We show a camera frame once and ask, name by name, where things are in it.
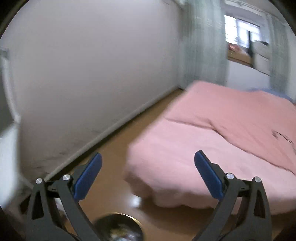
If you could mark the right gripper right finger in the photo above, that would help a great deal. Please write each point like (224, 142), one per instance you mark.
(253, 220)

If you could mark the dark round trash bin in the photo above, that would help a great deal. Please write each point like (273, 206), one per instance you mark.
(119, 226)

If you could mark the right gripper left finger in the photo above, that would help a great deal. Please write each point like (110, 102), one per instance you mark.
(44, 221)

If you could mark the grey green curtain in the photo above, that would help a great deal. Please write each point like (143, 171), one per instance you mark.
(203, 47)

